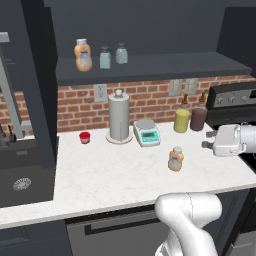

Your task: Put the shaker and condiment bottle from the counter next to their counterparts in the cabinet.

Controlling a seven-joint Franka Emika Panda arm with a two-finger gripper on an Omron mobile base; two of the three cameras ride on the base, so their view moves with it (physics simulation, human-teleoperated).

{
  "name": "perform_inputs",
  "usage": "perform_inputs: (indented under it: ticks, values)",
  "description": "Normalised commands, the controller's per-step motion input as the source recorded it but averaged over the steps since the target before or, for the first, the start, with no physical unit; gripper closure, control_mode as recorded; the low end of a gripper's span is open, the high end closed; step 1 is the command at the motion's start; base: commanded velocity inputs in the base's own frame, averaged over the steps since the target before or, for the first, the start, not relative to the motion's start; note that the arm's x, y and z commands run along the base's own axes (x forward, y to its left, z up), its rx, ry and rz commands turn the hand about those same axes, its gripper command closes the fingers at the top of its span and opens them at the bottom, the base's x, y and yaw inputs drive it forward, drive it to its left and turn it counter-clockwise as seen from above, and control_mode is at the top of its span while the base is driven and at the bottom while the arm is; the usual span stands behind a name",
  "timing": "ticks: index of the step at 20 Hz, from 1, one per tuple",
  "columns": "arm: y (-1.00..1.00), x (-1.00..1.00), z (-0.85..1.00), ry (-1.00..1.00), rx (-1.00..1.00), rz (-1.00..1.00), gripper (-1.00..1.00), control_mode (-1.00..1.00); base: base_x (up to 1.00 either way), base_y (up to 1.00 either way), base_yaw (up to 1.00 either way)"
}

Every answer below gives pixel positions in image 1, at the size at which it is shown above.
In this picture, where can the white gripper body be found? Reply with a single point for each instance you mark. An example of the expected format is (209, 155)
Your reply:
(227, 141)

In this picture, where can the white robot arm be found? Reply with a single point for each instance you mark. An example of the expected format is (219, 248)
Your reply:
(186, 213)

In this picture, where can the small orange condiment bottle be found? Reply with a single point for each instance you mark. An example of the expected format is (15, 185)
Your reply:
(175, 160)

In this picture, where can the small brown bottle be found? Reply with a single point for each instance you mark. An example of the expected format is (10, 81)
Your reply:
(185, 100)
(202, 97)

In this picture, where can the dark base cabinet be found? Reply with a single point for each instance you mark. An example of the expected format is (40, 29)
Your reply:
(33, 240)
(233, 213)

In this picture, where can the dark cabinet shelf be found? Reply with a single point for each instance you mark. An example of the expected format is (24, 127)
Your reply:
(150, 68)

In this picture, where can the dark open cabinet door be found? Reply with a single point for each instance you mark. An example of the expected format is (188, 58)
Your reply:
(238, 33)
(38, 83)

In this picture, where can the pale teal shaker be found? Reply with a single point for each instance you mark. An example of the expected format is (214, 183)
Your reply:
(121, 55)
(105, 60)

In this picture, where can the large orange condiment bottle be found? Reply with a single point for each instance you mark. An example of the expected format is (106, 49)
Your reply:
(83, 56)

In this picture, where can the dark maroon canister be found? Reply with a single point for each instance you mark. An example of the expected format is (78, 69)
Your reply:
(198, 119)

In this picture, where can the yellow canister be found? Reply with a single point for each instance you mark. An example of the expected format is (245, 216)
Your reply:
(181, 121)

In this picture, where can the black stove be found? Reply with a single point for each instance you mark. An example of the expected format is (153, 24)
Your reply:
(233, 106)

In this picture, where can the white kitchen scale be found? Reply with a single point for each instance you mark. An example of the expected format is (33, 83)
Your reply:
(148, 133)

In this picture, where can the grey paper towel holder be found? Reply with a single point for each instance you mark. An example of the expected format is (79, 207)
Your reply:
(119, 116)

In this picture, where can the red cup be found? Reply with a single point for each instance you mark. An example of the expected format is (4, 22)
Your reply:
(85, 137)

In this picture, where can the grey dishwasher front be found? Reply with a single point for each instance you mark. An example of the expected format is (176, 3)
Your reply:
(123, 240)

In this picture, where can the dark sink basin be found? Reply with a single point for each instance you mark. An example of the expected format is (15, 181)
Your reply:
(23, 173)

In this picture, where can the grey faucet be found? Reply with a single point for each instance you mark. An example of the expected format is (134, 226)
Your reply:
(11, 100)

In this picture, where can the white wall outlet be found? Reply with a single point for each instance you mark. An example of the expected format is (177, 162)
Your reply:
(100, 92)

